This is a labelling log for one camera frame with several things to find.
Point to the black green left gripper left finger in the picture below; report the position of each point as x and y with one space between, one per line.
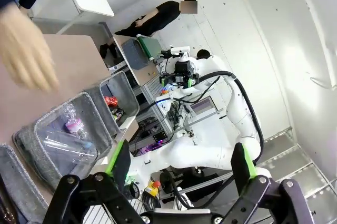
121 166

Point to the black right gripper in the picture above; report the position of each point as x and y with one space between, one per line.
184 68

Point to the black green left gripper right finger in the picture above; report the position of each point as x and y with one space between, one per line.
241 166

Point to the clear transparent jar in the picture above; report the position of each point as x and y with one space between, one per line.
71 151

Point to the red snack packet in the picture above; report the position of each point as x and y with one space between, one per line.
110 101

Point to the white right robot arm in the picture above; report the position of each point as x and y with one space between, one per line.
237 97

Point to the grey felt basket clear liner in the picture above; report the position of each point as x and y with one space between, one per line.
102 129

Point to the black printed can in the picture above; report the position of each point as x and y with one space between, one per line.
118 114

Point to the person's right hand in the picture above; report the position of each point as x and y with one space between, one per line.
23 50

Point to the small grey monitor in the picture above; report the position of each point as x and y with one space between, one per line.
202 105

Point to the black haired person's head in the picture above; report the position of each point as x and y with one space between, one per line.
203 54

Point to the brown side table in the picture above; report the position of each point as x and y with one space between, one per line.
143 76

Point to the yellow red emergency stop button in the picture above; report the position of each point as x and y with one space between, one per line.
154 187

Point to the grey plastic crate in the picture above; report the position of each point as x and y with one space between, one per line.
134 54

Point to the metal grate platform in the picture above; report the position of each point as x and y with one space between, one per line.
302 171

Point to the person in black clothes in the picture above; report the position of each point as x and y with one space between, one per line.
160 15

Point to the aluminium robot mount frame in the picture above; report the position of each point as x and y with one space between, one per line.
154 87

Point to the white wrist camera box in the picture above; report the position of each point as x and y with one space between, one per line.
180 50

